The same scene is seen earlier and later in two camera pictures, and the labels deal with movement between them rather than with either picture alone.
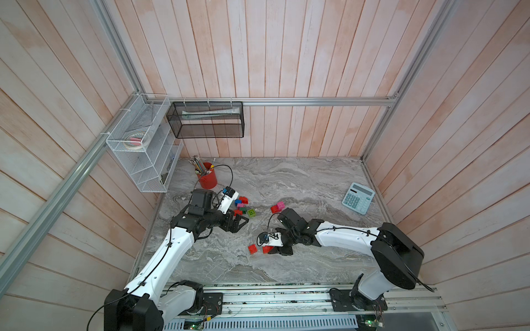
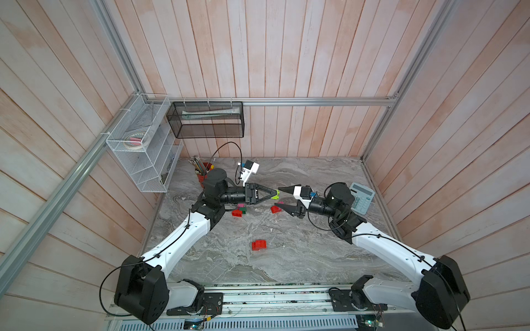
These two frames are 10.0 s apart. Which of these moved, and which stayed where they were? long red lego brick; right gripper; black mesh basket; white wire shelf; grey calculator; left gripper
Moved: right gripper; left gripper
Stayed: white wire shelf; grey calculator; black mesh basket; long red lego brick
